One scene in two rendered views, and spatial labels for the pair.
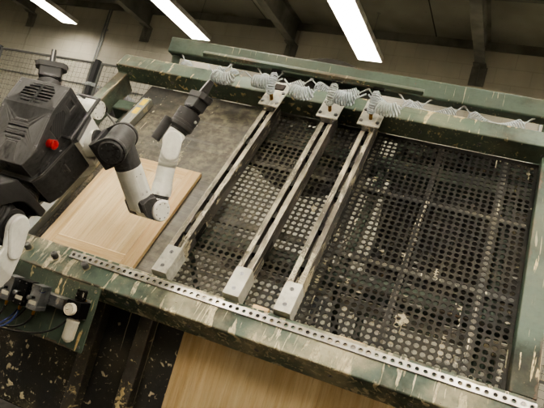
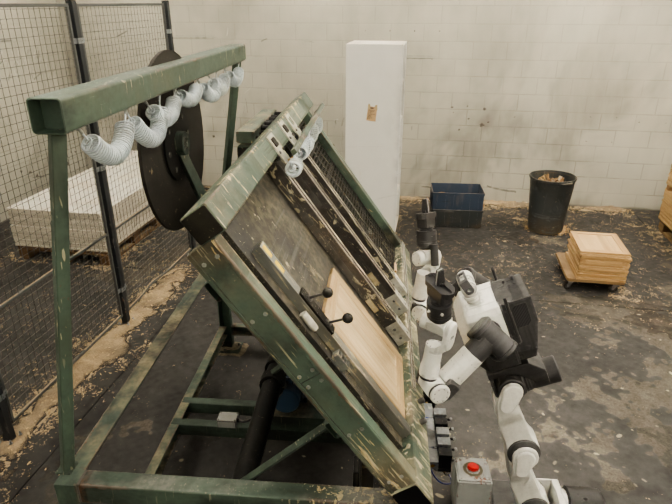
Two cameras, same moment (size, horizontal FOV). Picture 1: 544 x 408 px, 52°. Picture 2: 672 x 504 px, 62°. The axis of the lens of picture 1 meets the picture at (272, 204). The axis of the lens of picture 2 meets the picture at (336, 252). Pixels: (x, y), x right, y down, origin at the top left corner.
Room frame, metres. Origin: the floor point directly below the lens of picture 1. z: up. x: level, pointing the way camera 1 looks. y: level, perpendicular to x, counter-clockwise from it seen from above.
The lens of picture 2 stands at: (2.96, 2.55, 2.43)
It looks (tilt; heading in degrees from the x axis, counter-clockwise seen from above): 24 degrees down; 256
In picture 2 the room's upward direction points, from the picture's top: straight up
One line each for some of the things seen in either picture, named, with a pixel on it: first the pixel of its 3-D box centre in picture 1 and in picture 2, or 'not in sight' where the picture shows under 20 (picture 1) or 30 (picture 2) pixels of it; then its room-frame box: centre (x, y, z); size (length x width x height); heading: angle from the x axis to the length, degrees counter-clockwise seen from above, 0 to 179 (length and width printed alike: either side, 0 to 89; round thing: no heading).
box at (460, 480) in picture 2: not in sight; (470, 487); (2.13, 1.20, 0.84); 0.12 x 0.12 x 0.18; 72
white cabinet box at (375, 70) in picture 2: not in sight; (374, 139); (1.02, -3.49, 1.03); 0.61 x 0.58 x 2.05; 66
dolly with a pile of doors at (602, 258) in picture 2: not in sight; (590, 259); (-0.54, -1.60, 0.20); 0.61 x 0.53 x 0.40; 66
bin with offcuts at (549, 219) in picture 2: not in sight; (548, 202); (-0.89, -2.85, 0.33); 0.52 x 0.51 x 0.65; 66
